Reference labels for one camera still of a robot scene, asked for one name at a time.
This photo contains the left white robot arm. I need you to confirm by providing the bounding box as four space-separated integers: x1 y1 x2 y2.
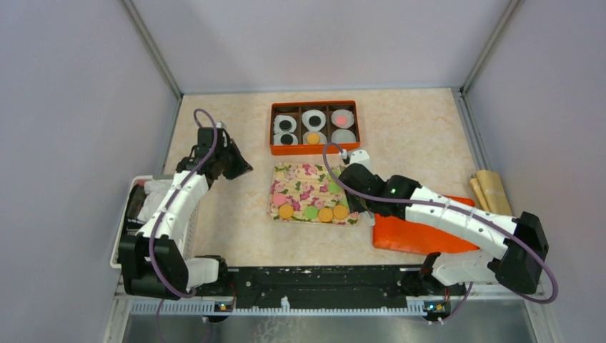
117 124 253 299

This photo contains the floral serving tray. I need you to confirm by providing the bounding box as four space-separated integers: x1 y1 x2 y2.
267 163 359 226

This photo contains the green cookie bottom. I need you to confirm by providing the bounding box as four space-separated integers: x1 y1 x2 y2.
304 206 319 220

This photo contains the orange box lid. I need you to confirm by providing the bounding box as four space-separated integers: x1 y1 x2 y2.
372 213 479 255

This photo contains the white paper cup three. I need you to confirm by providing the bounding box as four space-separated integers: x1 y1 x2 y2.
273 132 299 146

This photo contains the white cloth in basket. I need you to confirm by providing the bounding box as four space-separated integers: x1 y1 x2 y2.
136 179 172 222

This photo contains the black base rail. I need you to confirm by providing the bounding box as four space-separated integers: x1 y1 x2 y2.
196 264 465 309

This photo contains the orange compartment box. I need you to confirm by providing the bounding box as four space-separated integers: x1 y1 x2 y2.
269 100 361 156

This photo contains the white paper cup five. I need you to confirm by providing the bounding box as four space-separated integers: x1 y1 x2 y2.
331 109 355 129

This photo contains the orange cookie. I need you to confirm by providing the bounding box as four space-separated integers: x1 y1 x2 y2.
278 204 294 219
317 207 334 223
332 204 349 220
306 132 321 145

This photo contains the green cookie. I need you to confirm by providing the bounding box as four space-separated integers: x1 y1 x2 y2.
304 206 319 220
327 182 341 194

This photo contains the pink cookie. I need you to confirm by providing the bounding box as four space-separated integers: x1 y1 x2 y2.
334 115 349 127
272 193 287 207

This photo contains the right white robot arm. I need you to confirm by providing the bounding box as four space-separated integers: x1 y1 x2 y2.
338 149 553 295

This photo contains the black cookie one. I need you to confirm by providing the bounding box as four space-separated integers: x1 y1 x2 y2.
278 120 293 132

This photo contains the white paper cup one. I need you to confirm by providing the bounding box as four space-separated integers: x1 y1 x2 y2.
273 114 297 134

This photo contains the white paper cup six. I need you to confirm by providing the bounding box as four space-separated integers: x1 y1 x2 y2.
331 129 357 144

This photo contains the white plastic basket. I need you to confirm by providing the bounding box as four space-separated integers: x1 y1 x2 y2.
109 174 199 269

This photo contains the black cookie three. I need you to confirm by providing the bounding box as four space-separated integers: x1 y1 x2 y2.
308 115 323 128

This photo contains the white paper cup two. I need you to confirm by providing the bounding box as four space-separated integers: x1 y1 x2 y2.
302 109 326 131

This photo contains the green cookie middle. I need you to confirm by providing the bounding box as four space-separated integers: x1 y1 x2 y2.
327 182 341 194

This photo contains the black cookie two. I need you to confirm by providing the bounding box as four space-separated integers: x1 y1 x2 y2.
279 134 295 145

